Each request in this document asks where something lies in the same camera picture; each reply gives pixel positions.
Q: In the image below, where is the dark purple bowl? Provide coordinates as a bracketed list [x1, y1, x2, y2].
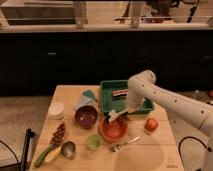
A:
[75, 105, 98, 129]

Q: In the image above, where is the red-orange bowl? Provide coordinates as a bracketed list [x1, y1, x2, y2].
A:
[98, 117, 128, 143]

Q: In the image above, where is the small green cup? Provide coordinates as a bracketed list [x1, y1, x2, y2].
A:
[86, 134, 101, 150]

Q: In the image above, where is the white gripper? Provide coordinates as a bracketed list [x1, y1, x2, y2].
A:
[126, 98, 143, 113]

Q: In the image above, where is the yellow corn cob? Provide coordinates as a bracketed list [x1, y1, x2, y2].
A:
[44, 147, 61, 164]

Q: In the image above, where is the white and teal cloth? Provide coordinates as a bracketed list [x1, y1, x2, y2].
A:
[73, 90, 97, 111]

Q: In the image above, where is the black cable right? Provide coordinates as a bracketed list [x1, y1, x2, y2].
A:
[177, 135, 208, 164]

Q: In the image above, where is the white dish brush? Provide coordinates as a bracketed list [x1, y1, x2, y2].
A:
[108, 109, 128, 123]

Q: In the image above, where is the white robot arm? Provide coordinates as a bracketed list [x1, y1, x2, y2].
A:
[126, 70, 213, 171]

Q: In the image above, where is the black stand left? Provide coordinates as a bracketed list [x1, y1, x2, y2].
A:
[20, 129, 35, 171]

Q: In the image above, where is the green plastic tray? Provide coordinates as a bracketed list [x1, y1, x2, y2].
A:
[100, 80, 154, 115]

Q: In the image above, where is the green cucumber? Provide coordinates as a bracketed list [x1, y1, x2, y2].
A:
[34, 144, 54, 168]

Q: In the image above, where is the striped item in tray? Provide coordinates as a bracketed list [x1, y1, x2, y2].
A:
[112, 89, 129, 97]

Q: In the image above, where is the red tomato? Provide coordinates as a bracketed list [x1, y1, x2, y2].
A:
[144, 118, 158, 132]

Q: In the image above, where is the silver fork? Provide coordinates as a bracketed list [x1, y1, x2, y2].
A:
[110, 137, 141, 152]

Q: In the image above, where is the brown grape bunch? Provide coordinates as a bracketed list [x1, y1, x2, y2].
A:
[50, 122, 66, 146]

